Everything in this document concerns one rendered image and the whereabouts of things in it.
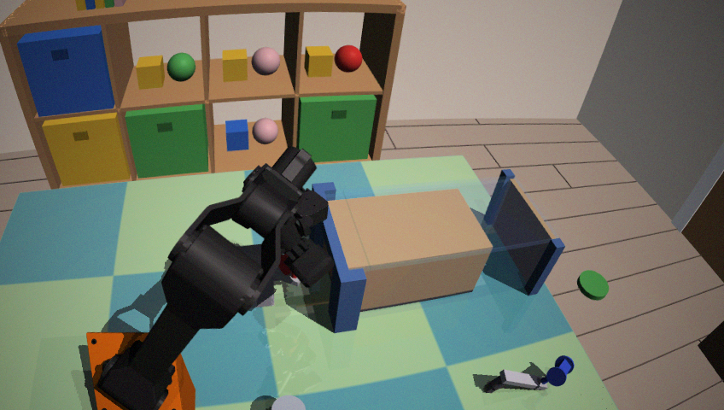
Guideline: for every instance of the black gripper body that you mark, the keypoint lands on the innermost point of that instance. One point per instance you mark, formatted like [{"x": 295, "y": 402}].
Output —
[{"x": 311, "y": 263}]

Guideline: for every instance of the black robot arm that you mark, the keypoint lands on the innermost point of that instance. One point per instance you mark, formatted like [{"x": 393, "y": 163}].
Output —
[{"x": 210, "y": 279}]

